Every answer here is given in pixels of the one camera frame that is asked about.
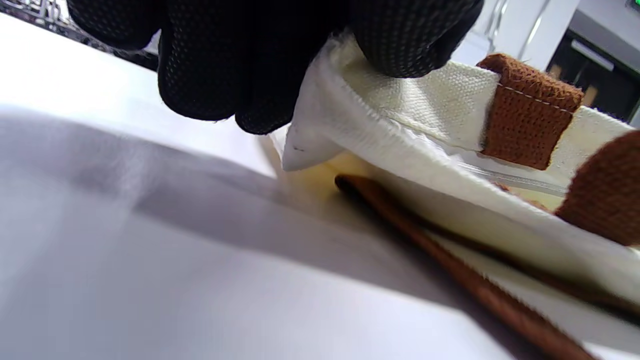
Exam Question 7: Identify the person's left hand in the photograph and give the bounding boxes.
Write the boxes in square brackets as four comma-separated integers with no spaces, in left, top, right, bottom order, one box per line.
[66,0,485,135]

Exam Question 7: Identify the cream canvas bag brown handles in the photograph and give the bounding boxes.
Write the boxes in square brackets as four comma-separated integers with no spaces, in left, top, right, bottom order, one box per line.
[269,31,640,360]

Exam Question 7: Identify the black cabinet with glass door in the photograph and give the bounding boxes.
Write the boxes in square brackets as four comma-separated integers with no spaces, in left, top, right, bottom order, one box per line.
[546,29,640,124]

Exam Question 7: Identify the dark metal wire rack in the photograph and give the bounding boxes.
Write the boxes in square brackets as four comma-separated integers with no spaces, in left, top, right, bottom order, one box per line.
[0,0,160,71]

